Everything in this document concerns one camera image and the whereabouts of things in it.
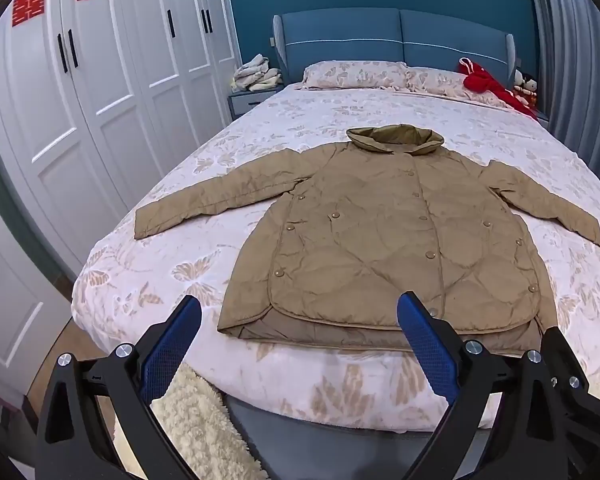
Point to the tan quilted jacket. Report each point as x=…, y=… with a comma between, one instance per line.
x=370, y=240

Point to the blue upholstered headboard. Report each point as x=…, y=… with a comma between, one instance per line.
x=340, y=45

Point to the blue nightstand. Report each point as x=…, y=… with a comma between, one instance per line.
x=247, y=102

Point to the white wardrobe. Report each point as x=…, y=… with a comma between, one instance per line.
x=105, y=110

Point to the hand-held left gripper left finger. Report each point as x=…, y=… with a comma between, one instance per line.
x=172, y=345

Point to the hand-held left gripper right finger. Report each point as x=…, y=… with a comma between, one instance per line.
x=425, y=345

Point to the dark bed base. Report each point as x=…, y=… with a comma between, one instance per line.
x=305, y=445

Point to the white door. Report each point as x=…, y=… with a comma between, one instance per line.
x=10, y=300

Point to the cream fluffy rug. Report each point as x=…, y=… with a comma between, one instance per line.
x=200, y=425

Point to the red garment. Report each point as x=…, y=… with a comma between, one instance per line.
x=482, y=84

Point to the grey curtain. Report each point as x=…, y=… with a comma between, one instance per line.
x=575, y=60

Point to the pile of cream clothes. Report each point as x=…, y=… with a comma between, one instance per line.
x=255, y=75

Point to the plush dolls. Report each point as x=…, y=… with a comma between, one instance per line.
x=526, y=87

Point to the bed with floral cover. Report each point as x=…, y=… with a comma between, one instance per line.
x=180, y=270

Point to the butterfly print pillow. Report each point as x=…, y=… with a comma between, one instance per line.
x=435, y=82
x=350, y=74

